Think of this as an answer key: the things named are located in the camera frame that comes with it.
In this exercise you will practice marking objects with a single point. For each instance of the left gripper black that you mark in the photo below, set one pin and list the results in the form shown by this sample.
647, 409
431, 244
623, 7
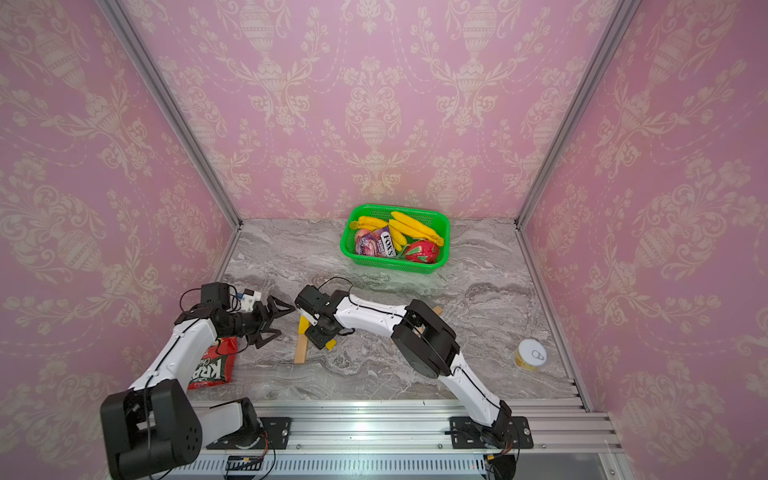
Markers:
261, 324

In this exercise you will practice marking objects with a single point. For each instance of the yellow block diagonal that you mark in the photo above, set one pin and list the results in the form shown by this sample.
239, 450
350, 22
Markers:
304, 324

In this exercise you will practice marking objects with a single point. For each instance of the natural wooden block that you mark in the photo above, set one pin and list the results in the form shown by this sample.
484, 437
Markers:
301, 350

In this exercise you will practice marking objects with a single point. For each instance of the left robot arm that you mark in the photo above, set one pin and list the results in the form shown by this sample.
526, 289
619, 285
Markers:
151, 428

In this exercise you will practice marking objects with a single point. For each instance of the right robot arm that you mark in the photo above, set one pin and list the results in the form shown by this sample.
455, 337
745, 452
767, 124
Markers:
427, 343

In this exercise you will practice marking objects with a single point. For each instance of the red snack bag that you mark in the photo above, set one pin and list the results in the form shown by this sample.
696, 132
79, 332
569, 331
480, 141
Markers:
216, 366

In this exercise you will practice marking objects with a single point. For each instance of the purple snack packet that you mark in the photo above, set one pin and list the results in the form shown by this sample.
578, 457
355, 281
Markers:
375, 243

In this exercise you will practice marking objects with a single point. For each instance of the banana bunch left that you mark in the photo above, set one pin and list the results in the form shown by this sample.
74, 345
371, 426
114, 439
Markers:
368, 223

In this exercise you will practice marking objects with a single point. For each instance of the banana bunch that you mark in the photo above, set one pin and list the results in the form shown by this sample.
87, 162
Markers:
414, 228
368, 223

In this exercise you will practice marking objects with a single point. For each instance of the red dragon fruit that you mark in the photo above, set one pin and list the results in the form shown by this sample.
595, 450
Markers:
422, 251

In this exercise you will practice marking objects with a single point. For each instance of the banana bunch right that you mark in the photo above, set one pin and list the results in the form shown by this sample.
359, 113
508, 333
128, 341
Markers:
414, 228

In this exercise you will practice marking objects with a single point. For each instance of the green plastic basket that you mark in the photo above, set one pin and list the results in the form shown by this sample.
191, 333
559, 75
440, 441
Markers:
436, 220

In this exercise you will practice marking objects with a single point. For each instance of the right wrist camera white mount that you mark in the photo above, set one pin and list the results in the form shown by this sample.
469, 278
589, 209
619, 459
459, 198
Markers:
307, 316

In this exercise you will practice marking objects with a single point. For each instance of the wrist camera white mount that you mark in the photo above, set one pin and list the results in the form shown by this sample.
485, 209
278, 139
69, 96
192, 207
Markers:
249, 295
307, 316

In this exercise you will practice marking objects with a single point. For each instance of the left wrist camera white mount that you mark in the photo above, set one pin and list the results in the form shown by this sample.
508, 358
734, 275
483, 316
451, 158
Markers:
249, 295

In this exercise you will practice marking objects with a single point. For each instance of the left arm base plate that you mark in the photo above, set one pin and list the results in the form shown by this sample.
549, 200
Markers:
270, 432

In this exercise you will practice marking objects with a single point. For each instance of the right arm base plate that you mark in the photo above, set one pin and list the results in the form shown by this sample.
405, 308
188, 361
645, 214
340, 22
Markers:
513, 433

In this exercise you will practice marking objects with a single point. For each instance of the aluminium front rail frame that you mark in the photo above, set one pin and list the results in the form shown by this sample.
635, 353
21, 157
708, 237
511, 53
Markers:
356, 435

